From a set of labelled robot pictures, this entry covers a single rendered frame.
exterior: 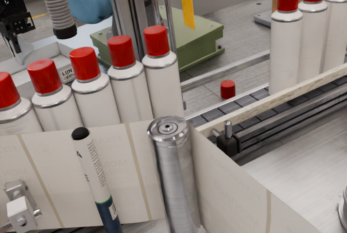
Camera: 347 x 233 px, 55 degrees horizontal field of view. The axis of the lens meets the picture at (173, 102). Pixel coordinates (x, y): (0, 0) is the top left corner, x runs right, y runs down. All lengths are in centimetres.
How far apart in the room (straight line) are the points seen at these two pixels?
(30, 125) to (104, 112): 9
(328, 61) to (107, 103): 46
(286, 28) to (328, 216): 30
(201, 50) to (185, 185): 64
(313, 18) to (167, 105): 30
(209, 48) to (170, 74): 48
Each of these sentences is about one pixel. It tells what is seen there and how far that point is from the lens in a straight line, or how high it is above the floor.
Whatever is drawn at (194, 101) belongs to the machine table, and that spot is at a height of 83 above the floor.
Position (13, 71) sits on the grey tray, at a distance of 112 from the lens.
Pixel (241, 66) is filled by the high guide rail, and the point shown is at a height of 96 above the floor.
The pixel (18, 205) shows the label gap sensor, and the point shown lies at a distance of 36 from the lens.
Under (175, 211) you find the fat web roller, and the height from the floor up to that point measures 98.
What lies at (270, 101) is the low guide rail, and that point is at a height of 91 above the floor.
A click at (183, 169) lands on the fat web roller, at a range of 31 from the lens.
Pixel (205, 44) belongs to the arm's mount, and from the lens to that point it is 93.
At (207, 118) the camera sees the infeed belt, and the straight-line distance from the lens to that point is 62.
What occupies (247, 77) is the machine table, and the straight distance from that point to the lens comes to 84.
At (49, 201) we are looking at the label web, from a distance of 42.
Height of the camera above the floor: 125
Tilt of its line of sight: 33 degrees down
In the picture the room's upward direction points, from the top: 8 degrees counter-clockwise
